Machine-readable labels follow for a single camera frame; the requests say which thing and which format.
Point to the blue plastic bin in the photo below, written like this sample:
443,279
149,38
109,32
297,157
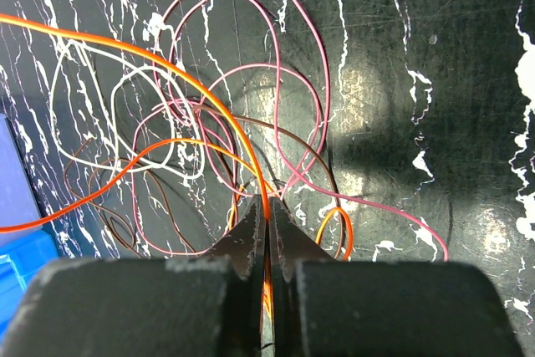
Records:
20,261

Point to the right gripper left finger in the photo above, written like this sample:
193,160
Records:
242,250

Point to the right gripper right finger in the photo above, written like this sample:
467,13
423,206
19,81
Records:
289,244

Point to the lavender plastic bin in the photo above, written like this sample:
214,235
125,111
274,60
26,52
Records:
18,204

